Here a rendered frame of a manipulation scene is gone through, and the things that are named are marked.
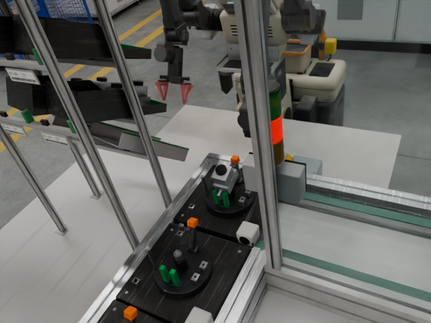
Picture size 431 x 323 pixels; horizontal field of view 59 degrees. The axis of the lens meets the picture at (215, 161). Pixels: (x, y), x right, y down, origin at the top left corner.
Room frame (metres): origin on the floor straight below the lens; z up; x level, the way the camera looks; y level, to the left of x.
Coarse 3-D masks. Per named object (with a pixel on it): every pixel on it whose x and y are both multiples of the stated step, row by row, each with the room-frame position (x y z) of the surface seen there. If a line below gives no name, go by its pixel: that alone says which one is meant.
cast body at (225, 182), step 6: (216, 168) 0.76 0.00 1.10; (222, 168) 0.76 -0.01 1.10; (228, 168) 0.76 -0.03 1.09; (216, 174) 0.75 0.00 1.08; (222, 174) 0.74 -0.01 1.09; (228, 174) 0.74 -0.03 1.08; (234, 174) 0.77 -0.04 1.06; (216, 180) 0.74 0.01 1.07; (222, 180) 0.73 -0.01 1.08; (228, 180) 0.74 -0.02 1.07; (234, 180) 0.76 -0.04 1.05; (216, 186) 0.75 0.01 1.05; (222, 186) 0.74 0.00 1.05; (228, 186) 0.74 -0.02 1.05; (222, 192) 0.74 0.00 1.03; (228, 192) 0.73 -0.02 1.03
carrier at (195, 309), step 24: (168, 240) 0.67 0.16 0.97; (216, 240) 0.64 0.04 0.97; (144, 264) 0.61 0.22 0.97; (168, 264) 0.58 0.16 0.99; (192, 264) 0.56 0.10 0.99; (216, 264) 0.57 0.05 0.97; (240, 264) 0.55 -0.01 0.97; (144, 288) 0.54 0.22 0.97; (168, 288) 0.51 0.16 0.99; (192, 288) 0.50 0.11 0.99; (216, 288) 0.50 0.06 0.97; (144, 312) 0.49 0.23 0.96; (168, 312) 0.47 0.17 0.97; (192, 312) 0.44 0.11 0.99; (216, 312) 0.44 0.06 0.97
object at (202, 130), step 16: (192, 112) 1.46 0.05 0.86; (208, 112) 1.43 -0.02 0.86; (224, 112) 1.40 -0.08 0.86; (176, 128) 1.36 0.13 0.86; (192, 128) 1.33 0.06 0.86; (208, 128) 1.31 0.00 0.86; (224, 128) 1.28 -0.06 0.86; (240, 128) 1.26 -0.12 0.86; (176, 144) 1.24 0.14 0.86; (192, 144) 1.22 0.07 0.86; (208, 144) 1.20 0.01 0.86; (224, 144) 1.18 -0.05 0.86; (240, 144) 1.16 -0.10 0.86
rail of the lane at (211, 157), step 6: (210, 156) 0.99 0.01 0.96; (216, 156) 0.99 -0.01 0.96; (222, 156) 0.98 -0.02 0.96; (228, 156) 0.97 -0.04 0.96; (210, 162) 0.96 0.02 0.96; (216, 162) 0.96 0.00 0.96; (222, 162) 0.95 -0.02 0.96; (228, 162) 0.94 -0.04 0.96; (240, 162) 0.93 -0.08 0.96; (240, 168) 0.91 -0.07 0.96
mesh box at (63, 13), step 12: (36, 0) 4.91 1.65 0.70; (48, 0) 5.05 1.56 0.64; (60, 0) 5.20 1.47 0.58; (72, 0) 5.36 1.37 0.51; (84, 0) 5.50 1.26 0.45; (0, 12) 4.48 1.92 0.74; (36, 12) 4.85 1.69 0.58; (48, 12) 4.99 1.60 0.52; (60, 12) 5.14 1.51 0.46; (72, 12) 5.29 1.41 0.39; (84, 12) 5.45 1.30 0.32
